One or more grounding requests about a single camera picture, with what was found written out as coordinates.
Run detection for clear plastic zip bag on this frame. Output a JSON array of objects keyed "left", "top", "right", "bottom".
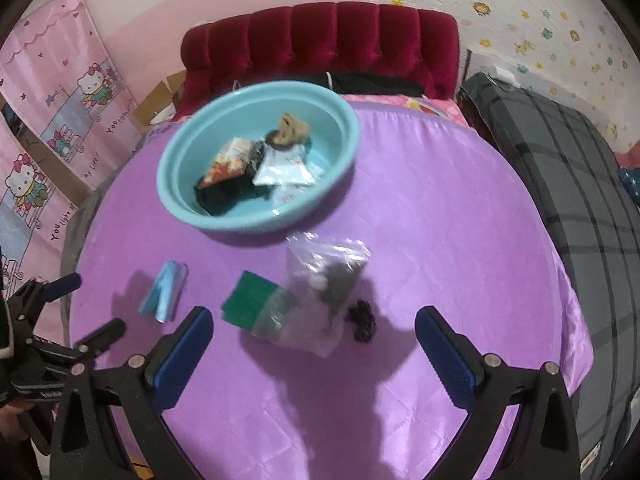
[{"left": 240, "top": 232, "right": 372, "bottom": 360}]

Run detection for pink printed sheet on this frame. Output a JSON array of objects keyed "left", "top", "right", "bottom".
[{"left": 345, "top": 92, "right": 468, "bottom": 126}]

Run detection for light blue plastic basin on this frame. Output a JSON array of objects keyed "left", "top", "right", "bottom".
[{"left": 156, "top": 80, "right": 360, "bottom": 233}]

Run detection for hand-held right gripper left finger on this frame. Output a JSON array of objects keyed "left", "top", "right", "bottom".
[{"left": 50, "top": 306, "right": 216, "bottom": 480}]

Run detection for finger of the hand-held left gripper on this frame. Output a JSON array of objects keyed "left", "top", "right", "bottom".
[
  {"left": 75, "top": 317, "right": 127, "bottom": 358},
  {"left": 42, "top": 272, "right": 83, "bottom": 306}
]

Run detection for brown sock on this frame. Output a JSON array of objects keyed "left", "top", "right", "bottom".
[{"left": 265, "top": 112, "right": 312, "bottom": 151}]

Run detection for dark blue floral cloth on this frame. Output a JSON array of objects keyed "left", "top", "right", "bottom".
[{"left": 617, "top": 167, "right": 640, "bottom": 201}]

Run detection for small black sock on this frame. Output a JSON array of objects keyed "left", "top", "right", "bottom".
[{"left": 346, "top": 300, "right": 377, "bottom": 343}]

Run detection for black cloth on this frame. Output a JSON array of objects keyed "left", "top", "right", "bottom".
[{"left": 307, "top": 71, "right": 426, "bottom": 97}]

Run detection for white packet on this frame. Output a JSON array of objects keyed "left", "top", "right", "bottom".
[{"left": 252, "top": 145, "right": 326, "bottom": 188}]

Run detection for blue face mask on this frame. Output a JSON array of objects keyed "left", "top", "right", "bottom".
[{"left": 137, "top": 259, "right": 190, "bottom": 323}]

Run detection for grey plaid bed blanket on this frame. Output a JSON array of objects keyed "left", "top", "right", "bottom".
[{"left": 460, "top": 72, "right": 640, "bottom": 461}]

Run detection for purple quilted blanket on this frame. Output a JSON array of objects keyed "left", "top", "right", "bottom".
[{"left": 70, "top": 97, "right": 596, "bottom": 480}]

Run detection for red tufted headboard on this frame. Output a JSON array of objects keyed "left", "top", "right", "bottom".
[{"left": 179, "top": 2, "right": 461, "bottom": 116}]

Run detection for black glove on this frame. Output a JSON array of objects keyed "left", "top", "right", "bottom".
[{"left": 195, "top": 172, "right": 266, "bottom": 217}]

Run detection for pink cartoon cat curtain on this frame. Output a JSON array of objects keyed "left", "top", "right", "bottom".
[
  {"left": 0, "top": 120, "right": 81, "bottom": 286},
  {"left": 0, "top": 0, "right": 141, "bottom": 191}
]

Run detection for green cloth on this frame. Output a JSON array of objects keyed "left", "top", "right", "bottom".
[{"left": 218, "top": 270, "right": 278, "bottom": 331}]

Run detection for cardboard box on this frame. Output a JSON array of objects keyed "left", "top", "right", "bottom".
[{"left": 131, "top": 70, "right": 187, "bottom": 128}]

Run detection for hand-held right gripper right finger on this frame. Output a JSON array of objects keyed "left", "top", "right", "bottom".
[{"left": 415, "top": 305, "right": 581, "bottom": 480}]

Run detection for beige snack wrapper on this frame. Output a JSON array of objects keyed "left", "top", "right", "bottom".
[{"left": 200, "top": 139, "right": 256, "bottom": 188}]

